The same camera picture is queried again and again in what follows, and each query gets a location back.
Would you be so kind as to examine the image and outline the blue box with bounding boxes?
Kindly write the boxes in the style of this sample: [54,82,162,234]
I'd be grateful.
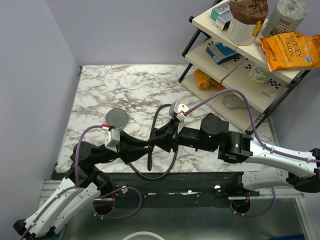
[206,42,240,65]

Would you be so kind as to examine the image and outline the grey cylindrical canister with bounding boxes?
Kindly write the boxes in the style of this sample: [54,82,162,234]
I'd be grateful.
[262,0,309,38]

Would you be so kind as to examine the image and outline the grey shower head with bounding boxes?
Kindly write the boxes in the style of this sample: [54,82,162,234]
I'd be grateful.
[105,108,129,131]

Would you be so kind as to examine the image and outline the teal small box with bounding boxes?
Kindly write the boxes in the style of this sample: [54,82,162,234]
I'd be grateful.
[210,0,230,21]

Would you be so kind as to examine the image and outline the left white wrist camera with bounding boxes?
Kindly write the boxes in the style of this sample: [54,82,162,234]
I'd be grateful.
[101,124,120,152]

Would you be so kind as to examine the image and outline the white round rim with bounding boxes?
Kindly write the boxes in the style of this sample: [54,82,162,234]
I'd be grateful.
[122,231,165,240]

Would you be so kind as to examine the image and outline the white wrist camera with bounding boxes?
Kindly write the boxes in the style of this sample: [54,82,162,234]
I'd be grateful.
[168,101,189,122]
[101,124,120,152]

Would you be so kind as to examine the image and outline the black T-shaped fitting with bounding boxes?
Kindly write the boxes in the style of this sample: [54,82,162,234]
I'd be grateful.
[147,146,154,172]

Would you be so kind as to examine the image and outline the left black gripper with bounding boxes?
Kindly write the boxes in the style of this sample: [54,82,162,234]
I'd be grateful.
[90,130,153,166]

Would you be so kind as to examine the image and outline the silver small box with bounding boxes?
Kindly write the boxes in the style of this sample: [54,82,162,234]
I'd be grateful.
[215,12,231,31]

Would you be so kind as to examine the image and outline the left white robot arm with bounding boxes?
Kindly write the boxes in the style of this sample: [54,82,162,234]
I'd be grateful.
[13,129,152,240]

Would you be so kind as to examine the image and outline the orange honey dijon bag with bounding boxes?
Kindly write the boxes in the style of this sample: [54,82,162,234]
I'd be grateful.
[260,31,320,72]

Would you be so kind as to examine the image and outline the orange snack bag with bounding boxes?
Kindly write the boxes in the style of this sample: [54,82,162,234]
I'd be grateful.
[193,69,225,91]

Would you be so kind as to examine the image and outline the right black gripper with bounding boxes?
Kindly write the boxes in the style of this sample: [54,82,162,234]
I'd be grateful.
[147,118,216,154]

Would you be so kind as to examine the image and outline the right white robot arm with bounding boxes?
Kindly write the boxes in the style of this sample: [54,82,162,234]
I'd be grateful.
[148,113,320,196]

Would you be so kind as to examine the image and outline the yellow clip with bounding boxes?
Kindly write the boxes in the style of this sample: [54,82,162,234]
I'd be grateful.
[252,20,263,37]

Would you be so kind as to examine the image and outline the black metal shower hose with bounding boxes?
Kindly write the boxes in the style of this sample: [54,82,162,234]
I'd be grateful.
[127,104,180,180]

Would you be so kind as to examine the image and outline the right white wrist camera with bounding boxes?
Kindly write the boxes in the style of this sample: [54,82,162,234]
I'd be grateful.
[168,101,189,122]

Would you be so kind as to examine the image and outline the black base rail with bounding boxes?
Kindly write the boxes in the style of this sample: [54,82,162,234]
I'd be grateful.
[79,171,261,210]

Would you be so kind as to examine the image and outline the cream three-tier shelf rack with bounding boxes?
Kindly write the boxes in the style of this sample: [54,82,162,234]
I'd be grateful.
[178,9,309,128]

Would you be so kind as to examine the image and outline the white cup brown lid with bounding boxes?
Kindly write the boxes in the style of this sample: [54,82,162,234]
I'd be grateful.
[227,0,269,46]

